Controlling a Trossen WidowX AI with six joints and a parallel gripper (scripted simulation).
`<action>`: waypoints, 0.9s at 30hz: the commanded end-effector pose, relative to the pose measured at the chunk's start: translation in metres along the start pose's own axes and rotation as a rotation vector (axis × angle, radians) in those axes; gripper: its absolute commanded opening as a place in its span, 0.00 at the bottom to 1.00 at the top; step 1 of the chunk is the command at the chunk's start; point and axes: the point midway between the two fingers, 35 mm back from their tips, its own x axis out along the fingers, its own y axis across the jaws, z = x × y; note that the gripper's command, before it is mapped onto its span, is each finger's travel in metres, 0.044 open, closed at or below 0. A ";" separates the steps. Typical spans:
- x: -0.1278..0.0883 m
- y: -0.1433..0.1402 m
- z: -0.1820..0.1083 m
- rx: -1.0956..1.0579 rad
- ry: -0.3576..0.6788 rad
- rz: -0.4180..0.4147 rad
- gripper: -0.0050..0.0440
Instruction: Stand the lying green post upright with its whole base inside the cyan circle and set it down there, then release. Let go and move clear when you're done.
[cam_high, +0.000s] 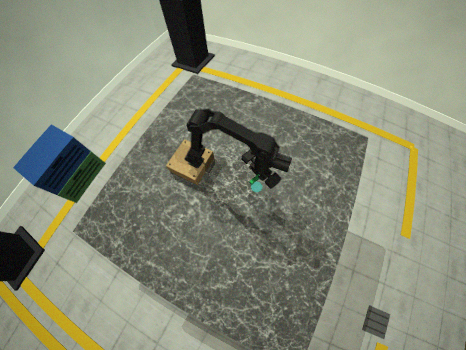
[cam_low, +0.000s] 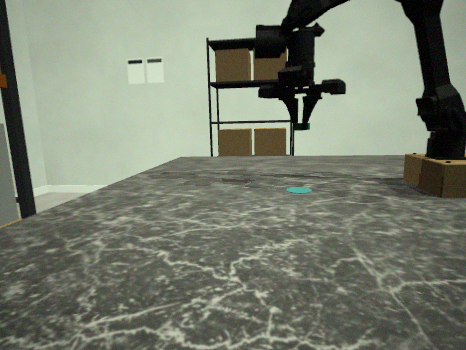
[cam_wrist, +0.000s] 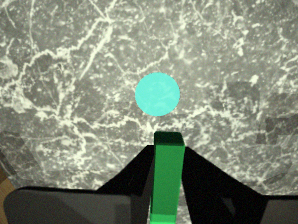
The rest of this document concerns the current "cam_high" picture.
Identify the cyan circle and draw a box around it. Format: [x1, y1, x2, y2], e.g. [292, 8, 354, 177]
[251, 182, 262, 192]

